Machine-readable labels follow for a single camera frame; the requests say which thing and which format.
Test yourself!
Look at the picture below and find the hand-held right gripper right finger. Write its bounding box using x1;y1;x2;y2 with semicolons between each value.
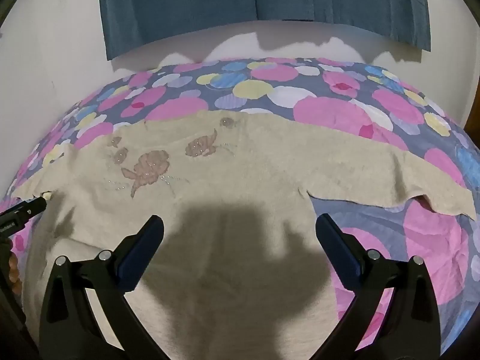
316;213;442;360

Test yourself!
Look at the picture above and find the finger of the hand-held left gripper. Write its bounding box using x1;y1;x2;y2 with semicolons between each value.
14;197;48;219

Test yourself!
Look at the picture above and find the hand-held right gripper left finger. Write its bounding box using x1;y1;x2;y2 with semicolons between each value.
38;215;166;360

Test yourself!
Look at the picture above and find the beige floral knit sweater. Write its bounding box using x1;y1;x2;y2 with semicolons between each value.
11;110;475;360

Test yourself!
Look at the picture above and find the person's left hand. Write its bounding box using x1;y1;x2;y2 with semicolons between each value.
5;239;24;294

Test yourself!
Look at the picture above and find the colourful dotted bed sheet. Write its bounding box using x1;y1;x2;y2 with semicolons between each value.
0;57;480;360

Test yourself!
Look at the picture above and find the blue curtain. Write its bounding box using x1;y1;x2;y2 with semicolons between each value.
98;0;260;61
250;0;432;52

